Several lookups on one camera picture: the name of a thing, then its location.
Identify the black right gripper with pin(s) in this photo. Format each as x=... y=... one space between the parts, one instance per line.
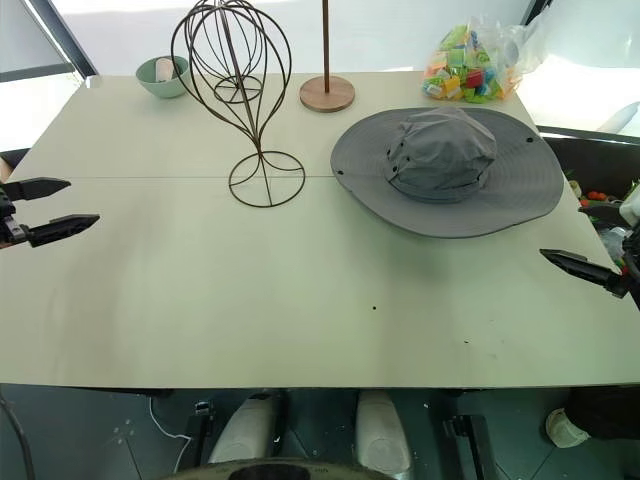
x=632 y=270

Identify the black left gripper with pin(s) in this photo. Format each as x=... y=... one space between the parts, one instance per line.
x=9 y=225

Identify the grey wide-brim bucket hat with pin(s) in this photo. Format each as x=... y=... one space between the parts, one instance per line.
x=440 y=160

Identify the wooden pole stand round base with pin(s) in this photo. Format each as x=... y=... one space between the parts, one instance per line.
x=327 y=97

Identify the black chair seat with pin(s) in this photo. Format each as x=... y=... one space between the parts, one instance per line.
x=12 y=160

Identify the black bin with small items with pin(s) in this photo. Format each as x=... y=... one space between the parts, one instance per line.
x=575 y=155

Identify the pale green bowl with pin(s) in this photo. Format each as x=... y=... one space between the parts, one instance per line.
x=162 y=90

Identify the black object under table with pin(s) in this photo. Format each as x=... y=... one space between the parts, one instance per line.
x=610 y=410

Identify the white item in bowl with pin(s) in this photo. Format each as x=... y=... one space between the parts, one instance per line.
x=164 y=70

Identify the white round object on floor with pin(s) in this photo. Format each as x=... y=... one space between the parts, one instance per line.
x=567 y=430

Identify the clear bag of colourful blocks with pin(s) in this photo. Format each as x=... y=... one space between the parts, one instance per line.
x=460 y=75

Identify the silver right robot foot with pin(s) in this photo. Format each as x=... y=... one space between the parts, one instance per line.
x=382 y=435

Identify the silver robot foot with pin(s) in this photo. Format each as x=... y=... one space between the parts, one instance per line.
x=245 y=430
x=382 y=435

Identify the silver left robot foot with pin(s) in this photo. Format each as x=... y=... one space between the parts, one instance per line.
x=245 y=430

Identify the dark rounded robot body edge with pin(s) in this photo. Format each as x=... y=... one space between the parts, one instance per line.
x=285 y=471

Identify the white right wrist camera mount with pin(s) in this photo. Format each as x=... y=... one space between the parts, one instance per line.
x=631 y=207

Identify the black table leg bracket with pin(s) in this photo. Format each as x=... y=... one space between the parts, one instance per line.
x=472 y=445
x=200 y=430

